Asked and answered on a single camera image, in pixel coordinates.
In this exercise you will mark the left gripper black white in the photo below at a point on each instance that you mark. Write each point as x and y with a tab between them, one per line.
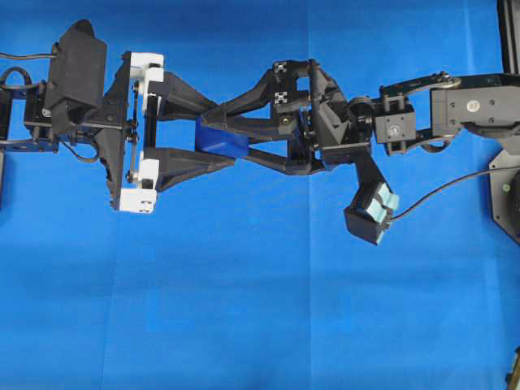
134	178

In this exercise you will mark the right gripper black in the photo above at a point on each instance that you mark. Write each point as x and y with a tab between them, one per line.
331	130

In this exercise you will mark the blue block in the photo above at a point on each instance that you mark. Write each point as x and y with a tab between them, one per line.
214	141

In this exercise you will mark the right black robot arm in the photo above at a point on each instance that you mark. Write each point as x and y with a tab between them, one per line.
428	112

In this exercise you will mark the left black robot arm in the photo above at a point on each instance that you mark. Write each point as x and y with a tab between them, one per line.
26	125

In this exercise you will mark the blue table cloth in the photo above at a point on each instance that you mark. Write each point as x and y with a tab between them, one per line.
247	278

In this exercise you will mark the dark object bottom right edge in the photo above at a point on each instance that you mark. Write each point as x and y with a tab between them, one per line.
512	378

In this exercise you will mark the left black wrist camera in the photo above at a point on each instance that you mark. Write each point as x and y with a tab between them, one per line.
76	77

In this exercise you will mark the right wrist camera with tape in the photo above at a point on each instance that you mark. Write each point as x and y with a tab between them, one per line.
368	215

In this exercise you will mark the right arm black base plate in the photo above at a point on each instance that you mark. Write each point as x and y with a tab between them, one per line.
504	190

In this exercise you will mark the black aluminium frame post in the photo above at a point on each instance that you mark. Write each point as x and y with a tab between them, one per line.
508	19

